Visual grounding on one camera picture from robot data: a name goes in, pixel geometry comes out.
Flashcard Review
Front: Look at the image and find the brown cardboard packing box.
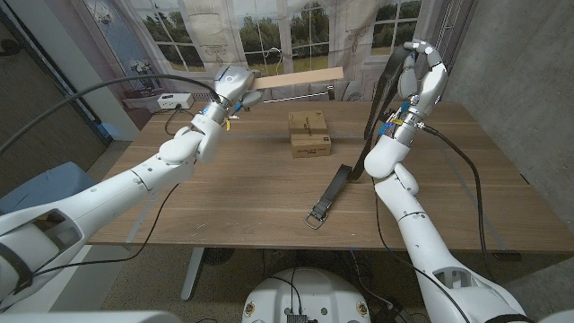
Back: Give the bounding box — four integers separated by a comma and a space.
287, 109, 334, 160

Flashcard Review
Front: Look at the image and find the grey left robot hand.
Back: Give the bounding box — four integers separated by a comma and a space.
213, 65, 264, 109

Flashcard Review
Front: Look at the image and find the white table leg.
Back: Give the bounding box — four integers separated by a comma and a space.
180, 247, 206, 302

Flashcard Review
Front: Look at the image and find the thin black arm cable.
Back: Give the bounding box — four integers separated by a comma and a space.
370, 176, 473, 323
21, 182, 180, 283

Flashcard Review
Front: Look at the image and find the black leather belt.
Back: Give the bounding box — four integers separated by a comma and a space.
302, 44, 413, 231

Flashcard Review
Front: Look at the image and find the printed window backdrop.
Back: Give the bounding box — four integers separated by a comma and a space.
44, 0, 477, 103

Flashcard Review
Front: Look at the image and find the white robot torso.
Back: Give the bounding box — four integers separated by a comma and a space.
241, 266, 373, 323

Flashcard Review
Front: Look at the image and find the blue-grey chair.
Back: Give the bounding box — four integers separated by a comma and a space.
0, 161, 99, 215

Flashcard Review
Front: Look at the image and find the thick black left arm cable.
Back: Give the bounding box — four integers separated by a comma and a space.
0, 73, 224, 154

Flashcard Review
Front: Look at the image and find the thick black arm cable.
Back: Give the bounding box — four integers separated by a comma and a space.
0, 73, 224, 154
420, 124, 493, 275

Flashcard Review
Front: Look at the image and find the black power adapter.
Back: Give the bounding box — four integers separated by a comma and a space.
370, 304, 410, 323

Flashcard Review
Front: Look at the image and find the black round floor fan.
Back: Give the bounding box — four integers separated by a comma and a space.
203, 247, 237, 267

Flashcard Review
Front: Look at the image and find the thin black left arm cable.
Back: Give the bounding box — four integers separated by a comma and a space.
21, 182, 180, 283

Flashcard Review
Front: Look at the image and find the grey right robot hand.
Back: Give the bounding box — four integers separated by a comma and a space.
396, 39, 450, 120

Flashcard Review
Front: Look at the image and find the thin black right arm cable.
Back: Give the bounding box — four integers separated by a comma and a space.
370, 176, 473, 323

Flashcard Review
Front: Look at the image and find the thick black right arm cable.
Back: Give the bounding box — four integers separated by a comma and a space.
420, 124, 493, 275

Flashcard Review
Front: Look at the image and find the white power strip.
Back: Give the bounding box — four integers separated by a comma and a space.
157, 92, 196, 110

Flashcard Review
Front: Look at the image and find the wooden hanger with metal clips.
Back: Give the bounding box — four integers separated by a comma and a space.
250, 46, 345, 104

